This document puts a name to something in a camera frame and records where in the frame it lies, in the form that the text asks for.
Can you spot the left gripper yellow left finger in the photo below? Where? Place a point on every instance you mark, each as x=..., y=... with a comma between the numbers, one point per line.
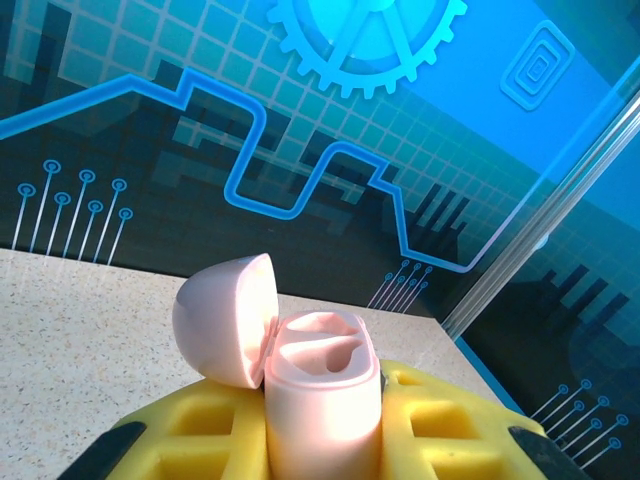
x=150, y=450

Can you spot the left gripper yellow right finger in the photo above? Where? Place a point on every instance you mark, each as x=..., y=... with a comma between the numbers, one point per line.
x=450, y=450

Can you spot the pink earbud charging case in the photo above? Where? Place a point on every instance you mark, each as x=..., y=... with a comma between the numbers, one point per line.
x=320, y=415

